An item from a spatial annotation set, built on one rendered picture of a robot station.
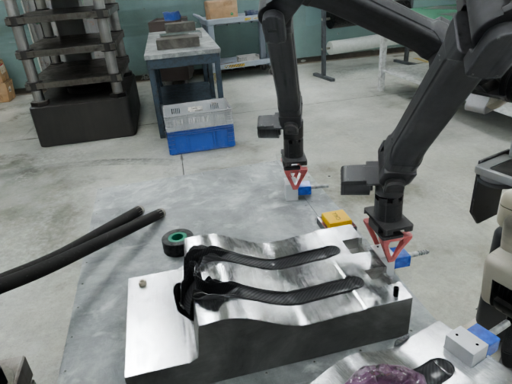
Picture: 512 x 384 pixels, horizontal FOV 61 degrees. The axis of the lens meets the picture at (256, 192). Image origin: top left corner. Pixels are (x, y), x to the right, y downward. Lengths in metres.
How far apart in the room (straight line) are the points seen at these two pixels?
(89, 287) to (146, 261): 0.14
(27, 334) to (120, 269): 1.29
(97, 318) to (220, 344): 0.33
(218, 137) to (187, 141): 0.27
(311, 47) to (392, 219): 6.63
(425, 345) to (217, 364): 0.34
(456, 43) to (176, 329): 0.62
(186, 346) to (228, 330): 0.09
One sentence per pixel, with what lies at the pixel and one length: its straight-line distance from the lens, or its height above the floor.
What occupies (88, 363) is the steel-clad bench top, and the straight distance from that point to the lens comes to 0.90.
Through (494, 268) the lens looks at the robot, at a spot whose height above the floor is 0.78.
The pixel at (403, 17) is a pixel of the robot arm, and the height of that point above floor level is 1.32.
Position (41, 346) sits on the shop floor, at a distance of 2.25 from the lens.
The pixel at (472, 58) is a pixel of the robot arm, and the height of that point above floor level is 1.32.
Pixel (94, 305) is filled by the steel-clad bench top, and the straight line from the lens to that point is 1.03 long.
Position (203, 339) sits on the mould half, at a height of 0.90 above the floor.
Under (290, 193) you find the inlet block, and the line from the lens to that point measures 1.28.
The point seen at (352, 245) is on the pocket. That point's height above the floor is 0.87.
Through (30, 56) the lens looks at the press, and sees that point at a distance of 4.62.
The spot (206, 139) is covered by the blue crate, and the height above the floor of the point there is 0.10.
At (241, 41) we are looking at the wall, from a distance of 7.17.
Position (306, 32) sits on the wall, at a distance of 7.41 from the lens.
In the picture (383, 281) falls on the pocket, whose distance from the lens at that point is 0.89.
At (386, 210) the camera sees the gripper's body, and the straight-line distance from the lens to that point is 0.91.
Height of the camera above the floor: 1.42
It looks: 27 degrees down
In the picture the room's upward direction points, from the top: 4 degrees counter-clockwise
